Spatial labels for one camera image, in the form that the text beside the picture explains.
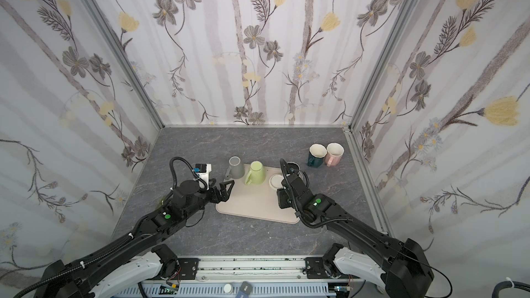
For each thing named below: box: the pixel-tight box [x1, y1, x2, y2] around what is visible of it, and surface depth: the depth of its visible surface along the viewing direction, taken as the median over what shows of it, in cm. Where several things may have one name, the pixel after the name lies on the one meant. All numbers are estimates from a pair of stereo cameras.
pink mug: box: [325, 142, 345, 167], surface depth 98 cm
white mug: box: [268, 173, 285, 191], surface depth 92 cm
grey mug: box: [225, 155, 245, 181], surface depth 95 cm
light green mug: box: [244, 160, 266, 186], surface depth 95 cm
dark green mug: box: [307, 142, 328, 169], surface depth 100 cm
